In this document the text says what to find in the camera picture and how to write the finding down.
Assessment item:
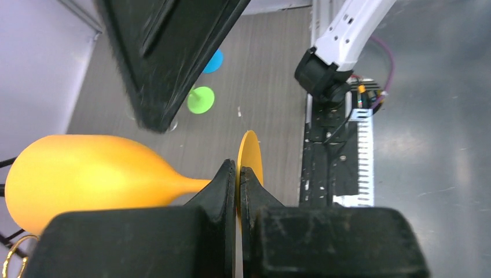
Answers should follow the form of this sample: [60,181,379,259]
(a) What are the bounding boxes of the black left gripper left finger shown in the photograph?
[23,159,236,277]

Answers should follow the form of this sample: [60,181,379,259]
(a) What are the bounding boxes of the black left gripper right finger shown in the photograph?
[239,167,430,277]

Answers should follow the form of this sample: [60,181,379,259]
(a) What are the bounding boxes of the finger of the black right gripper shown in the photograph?
[96,0,248,123]

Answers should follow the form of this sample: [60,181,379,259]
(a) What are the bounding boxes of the blue wine glass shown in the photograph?
[202,49,224,74]

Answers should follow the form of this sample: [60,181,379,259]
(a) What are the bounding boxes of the green wine glass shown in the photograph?
[187,86,215,114]

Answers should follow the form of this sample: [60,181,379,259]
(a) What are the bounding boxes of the orange wine glass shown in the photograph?
[4,130,265,236]

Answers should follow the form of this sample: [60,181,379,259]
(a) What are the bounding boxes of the gold wire wine glass rack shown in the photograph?
[0,235,39,278]

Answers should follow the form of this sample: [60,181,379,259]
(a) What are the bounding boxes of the clear wine glass front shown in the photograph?
[125,107,178,134]

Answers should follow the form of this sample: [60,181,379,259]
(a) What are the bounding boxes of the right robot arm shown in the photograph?
[96,1,394,133]

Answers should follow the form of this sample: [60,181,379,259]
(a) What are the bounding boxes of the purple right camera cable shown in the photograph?
[368,36,396,112]

